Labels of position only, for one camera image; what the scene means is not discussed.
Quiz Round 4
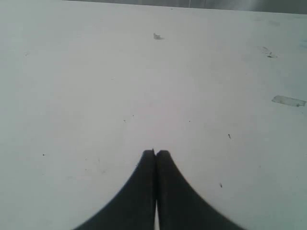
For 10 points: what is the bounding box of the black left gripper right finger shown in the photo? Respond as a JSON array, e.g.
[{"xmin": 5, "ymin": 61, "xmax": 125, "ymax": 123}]
[{"xmin": 156, "ymin": 150, "xmax": 236, "ymax": 230}]

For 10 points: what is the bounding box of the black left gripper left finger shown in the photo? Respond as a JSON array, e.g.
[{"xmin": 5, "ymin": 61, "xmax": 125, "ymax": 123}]
[{"xmin": 76, "ymin": 149, "xmax": 156, "ymax": 230}]

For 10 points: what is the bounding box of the clear tape piece on table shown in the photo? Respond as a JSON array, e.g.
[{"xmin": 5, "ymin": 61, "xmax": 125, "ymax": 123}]
[{"xmin": 272, "ymin": 95, "xmax": 307, "ymax": 107}]

